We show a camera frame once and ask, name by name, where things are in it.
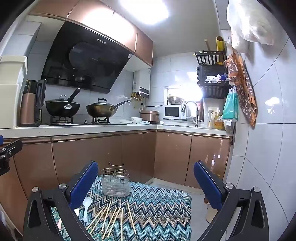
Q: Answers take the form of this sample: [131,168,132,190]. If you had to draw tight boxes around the glass lid of golden wok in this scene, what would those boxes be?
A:
[87,98,114,107]

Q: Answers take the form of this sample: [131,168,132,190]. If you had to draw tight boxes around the yellow liquid bottle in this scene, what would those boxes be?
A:
[213,112,223,130]

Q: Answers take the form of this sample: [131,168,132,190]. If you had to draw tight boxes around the beige plastic bottle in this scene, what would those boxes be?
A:
[203,196,219,224]

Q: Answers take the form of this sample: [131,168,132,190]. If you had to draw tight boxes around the chrome kitchen faucet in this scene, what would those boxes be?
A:
[181,101,199,128]

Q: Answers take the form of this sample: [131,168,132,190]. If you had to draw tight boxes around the copper electric kettle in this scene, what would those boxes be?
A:
[20,79,47,127]

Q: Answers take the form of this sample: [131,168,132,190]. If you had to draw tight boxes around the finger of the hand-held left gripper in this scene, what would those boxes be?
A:
[0,135,23,176]

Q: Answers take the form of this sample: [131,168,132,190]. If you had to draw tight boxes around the black wall rack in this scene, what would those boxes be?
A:
[194,50,232,99]

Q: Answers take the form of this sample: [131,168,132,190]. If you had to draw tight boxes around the white kitchen countertop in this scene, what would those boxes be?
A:
[0,122,233,139]

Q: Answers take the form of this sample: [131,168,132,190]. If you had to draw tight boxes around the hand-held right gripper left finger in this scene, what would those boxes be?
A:
[23,161,99,241]

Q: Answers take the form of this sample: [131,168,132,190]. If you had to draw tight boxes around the set of bamboo chopsticks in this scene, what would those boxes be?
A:
[86,201,137,241]

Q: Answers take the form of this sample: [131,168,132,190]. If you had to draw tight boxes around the white countertop appliance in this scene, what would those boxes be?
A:
[0,56,28,129]

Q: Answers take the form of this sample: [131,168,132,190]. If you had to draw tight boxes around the wire and clear utensil holder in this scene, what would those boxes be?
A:
[99,161,131,197]

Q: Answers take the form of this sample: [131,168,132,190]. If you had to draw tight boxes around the white ceramic spoon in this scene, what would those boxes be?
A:
[83,197,92,223]
[57,208,80,231]

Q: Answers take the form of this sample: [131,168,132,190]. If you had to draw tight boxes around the white microwave oven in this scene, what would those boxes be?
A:
[162,105,187,120]

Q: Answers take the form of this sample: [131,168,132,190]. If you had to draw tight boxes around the golden wok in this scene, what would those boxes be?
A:
[86,99,132,117]

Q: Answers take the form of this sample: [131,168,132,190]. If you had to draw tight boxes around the clear plastic bag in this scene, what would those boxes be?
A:
[222,119,235,132]

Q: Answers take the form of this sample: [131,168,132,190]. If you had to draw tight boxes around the black range hood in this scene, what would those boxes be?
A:
[41,22,134,94]

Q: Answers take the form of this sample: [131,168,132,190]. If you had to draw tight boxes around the copper rice cooker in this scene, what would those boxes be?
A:
[140,110,160,124]

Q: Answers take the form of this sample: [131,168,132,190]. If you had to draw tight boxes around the ceiling light panel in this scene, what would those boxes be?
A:
[118,0,170,26]

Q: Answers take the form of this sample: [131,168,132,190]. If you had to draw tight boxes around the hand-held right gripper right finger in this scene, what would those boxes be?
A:
[194,161,270,241]

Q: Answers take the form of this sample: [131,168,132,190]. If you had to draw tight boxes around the window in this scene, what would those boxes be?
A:
[165,86,203,105]

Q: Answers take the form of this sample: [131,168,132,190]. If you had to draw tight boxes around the white plastic bag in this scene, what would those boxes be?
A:
[226,0,274,55]

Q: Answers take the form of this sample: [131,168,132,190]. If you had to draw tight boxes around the gas stove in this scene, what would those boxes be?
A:
[48,116,127,126]

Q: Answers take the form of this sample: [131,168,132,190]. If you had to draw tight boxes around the teal bag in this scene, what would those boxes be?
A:
[222,89,239,121]

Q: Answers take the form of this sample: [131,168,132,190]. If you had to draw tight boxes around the copper wall cabinets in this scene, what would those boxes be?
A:
[28,0,153,67]

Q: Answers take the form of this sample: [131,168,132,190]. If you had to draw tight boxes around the black wok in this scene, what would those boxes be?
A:
[45,88,81,116]

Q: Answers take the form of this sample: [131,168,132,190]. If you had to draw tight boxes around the dark cutting board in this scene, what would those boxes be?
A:
[198,97,205,122]

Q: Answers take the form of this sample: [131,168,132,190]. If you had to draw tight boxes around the white water heater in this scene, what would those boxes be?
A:
[132,69,151,97]

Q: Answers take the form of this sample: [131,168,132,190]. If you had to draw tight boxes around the steel bowl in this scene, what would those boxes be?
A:
[167,96,184,105]

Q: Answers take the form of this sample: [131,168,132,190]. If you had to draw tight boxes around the glass lid of black wok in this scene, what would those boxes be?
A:
[45,95,80,105]

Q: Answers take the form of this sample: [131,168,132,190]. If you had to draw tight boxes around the zigzag knitted cloth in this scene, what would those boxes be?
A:
[50,178,192,241]

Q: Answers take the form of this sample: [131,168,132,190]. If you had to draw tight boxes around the brown patterned apron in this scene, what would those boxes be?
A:
[224,52,258,129]

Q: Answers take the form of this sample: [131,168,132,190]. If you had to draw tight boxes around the brass pipe valves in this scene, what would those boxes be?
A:
[131,91,145,113]

